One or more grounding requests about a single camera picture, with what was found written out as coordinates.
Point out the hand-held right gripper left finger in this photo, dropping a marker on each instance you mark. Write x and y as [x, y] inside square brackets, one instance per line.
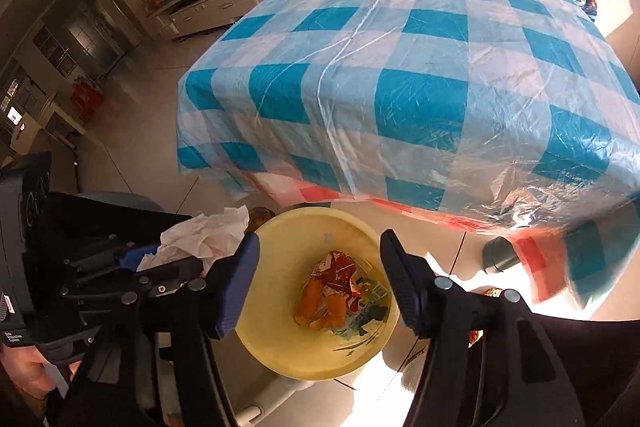
[237, 287]

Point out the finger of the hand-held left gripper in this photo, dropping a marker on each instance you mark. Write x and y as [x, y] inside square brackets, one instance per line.
[132, 257]
[170, 274]

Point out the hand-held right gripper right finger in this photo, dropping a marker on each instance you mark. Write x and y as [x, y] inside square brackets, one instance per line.
[405, 282]

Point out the green snack packet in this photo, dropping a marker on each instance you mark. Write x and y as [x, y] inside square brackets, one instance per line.
[370, 312]

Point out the large white tissue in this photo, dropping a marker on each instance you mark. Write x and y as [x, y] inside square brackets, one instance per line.
[205, 232]

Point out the yellow plastic basin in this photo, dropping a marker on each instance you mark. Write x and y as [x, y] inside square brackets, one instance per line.
[270, 337]

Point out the red snack wrapper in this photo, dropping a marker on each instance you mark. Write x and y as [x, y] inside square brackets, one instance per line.
[340, 274]

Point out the long orange peel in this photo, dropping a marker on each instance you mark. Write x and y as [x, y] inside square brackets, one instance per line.
[310, 302]

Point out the small orange peel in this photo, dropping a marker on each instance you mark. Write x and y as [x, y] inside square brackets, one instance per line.
[335, 309]

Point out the person's left hand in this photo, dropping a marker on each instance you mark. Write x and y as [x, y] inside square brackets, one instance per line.
[22, 369]

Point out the grey stool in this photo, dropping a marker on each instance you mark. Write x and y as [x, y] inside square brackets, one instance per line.
[120, 199]

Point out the grey table leg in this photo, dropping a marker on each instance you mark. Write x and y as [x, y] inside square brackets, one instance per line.
[500, 254]

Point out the red plastic stool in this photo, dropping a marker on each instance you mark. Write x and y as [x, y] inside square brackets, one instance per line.
[87, 99]

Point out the blue checked plastic tablecloth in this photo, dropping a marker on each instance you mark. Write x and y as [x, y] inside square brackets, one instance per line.
[400, 82]

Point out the person's dark clothing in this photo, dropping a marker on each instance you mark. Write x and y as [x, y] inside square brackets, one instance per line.
[590, 367]

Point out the white tv cabinet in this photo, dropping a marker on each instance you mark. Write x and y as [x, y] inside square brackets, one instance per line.
[210, 7]

